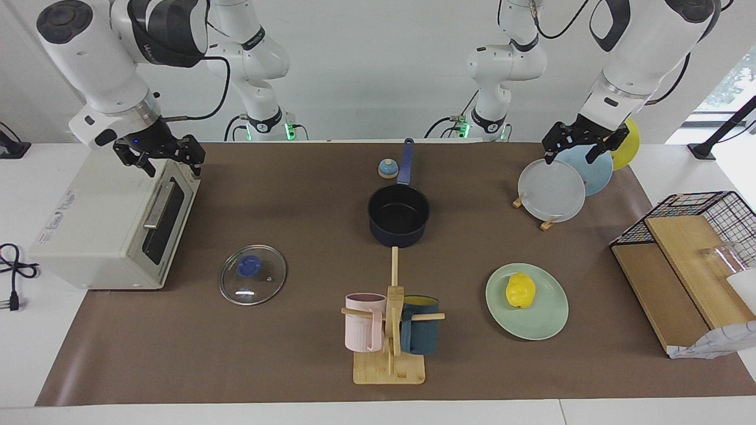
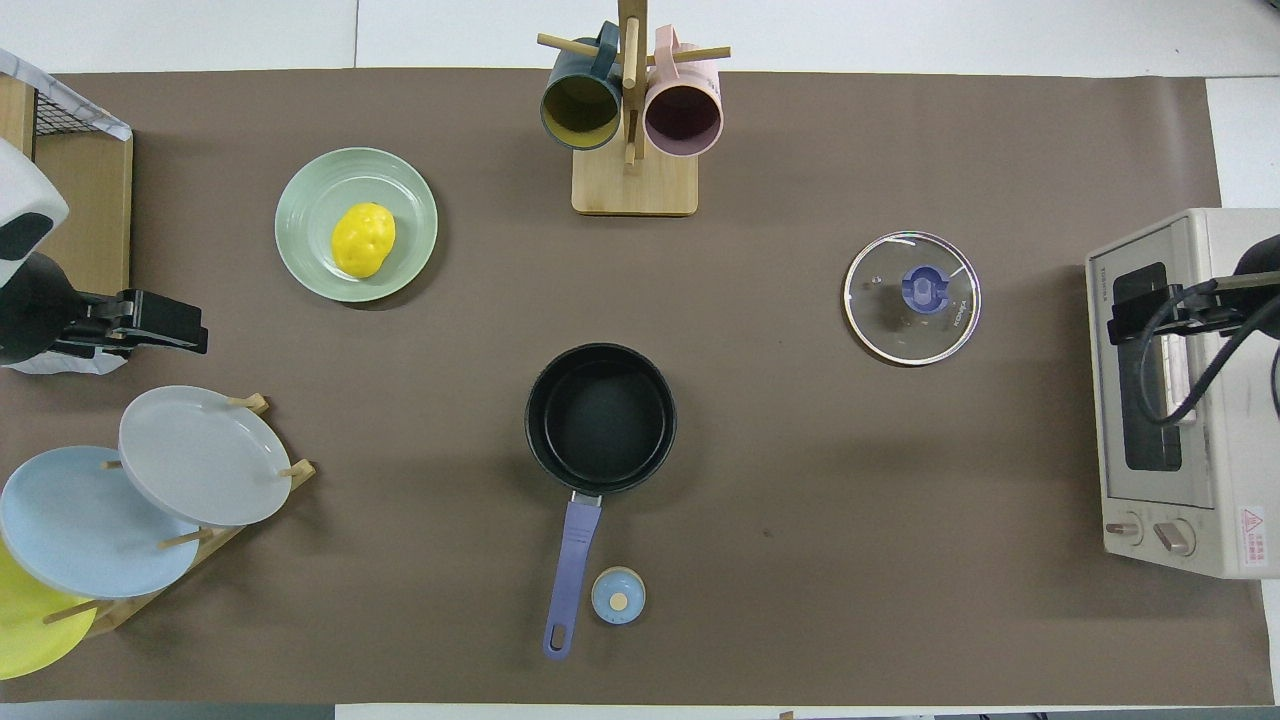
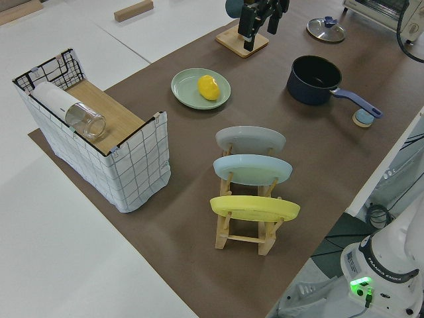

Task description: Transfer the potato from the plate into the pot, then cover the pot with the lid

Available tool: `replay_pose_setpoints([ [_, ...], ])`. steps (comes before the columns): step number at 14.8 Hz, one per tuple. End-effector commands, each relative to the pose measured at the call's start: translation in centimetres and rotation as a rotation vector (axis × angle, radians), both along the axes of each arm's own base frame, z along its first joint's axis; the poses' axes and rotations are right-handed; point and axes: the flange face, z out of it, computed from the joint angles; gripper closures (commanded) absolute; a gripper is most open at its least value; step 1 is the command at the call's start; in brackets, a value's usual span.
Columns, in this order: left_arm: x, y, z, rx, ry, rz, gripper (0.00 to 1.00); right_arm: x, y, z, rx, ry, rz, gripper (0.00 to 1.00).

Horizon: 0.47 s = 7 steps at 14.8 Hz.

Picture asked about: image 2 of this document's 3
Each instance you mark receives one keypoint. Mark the wooden mug tree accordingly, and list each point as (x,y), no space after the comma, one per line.
(635,185)

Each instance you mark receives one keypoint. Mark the pale green plate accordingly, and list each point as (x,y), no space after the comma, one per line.
(310,200)

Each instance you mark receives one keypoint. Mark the grey plate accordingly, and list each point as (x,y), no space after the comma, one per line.
(200,455)

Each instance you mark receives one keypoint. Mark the light blue plate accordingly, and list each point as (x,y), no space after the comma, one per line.
(80,525)

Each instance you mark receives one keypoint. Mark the white crumpled cloth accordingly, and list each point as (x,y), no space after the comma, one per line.
(100,363)

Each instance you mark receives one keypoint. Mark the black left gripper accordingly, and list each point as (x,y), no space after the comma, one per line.
(35,310)

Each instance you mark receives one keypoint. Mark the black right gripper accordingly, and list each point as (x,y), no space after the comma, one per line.
(1255,300)

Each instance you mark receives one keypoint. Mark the brown table mat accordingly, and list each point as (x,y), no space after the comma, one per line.
(800,500)

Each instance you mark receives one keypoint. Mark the yellow plate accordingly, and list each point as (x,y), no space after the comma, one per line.
(25,630)

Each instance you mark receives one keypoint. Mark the beige toaster oven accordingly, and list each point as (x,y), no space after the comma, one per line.
(1230,480)

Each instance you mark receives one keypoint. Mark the pink mug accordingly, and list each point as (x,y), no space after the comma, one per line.
(683,115)

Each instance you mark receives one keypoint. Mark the glass lid blue knob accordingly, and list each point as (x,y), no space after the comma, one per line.
(890,320)

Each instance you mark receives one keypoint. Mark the wooden plate rack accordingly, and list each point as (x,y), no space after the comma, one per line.
(120,612)

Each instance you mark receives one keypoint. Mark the dark teal mug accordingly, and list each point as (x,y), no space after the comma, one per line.
(580,105)

